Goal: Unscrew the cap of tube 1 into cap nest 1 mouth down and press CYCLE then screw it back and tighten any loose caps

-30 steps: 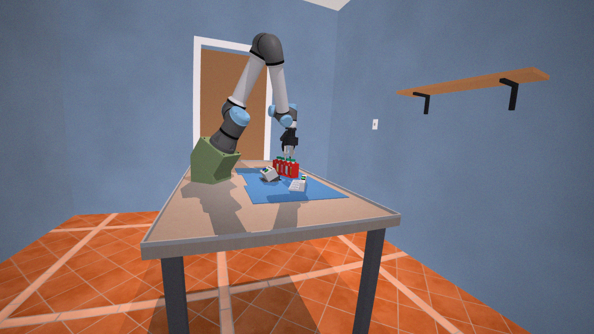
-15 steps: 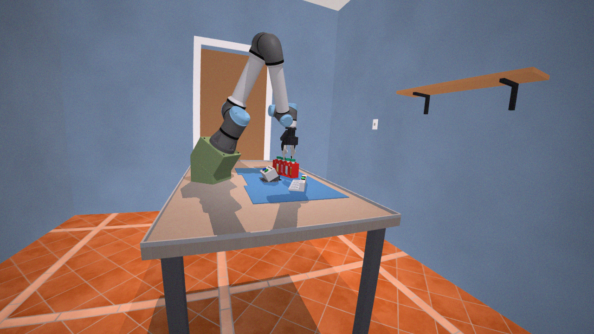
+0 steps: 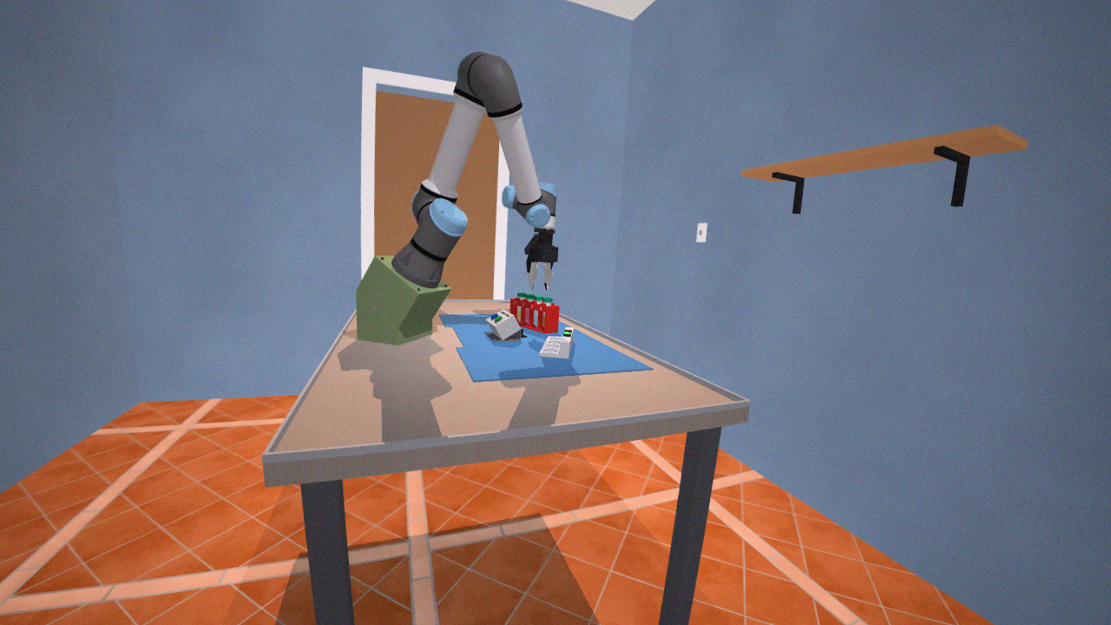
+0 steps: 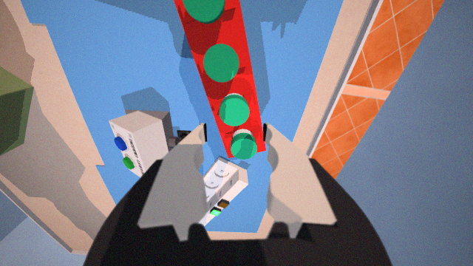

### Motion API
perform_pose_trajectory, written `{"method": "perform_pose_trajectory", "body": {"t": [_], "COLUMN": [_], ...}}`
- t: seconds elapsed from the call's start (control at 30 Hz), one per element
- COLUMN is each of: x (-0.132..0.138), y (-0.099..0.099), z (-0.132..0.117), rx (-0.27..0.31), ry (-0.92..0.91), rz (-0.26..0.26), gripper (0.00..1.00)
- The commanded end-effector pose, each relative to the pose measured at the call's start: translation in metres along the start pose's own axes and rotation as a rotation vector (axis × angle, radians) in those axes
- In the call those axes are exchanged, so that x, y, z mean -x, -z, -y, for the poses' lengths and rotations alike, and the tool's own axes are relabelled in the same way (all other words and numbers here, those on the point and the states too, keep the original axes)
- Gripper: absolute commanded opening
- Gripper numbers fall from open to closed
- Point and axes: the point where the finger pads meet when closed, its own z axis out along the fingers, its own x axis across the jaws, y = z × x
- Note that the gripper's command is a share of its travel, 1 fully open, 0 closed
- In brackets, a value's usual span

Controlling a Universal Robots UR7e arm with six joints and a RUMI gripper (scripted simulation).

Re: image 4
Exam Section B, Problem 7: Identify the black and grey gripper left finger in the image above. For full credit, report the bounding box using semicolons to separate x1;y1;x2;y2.
83;123;207;266

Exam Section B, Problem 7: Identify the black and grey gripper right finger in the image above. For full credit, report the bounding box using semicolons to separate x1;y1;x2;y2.
263;123;392;266

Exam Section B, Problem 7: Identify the white box with blue and green buttons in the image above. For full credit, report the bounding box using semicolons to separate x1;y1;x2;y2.
109;109;191;177

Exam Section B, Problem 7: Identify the blue flat mat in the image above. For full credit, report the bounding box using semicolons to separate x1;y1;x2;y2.
21;0;344;233

